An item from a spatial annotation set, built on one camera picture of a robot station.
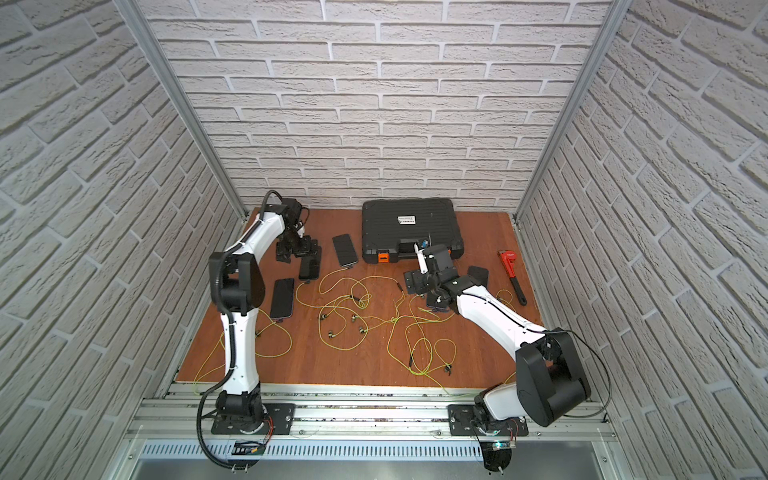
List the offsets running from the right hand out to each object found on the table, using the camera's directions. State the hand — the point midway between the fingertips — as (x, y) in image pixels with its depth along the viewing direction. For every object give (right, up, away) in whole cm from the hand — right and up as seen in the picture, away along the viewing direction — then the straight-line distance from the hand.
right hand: (425, 271), depth 88 cm
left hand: (-39, +6, +13) cm, 42 cm away
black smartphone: (-28, +6, +22) cm, 36 cm away
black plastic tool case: (-11, +15, +19) cm, 26 cm away
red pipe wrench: (+32, +4, +18) cm, 36 cm away
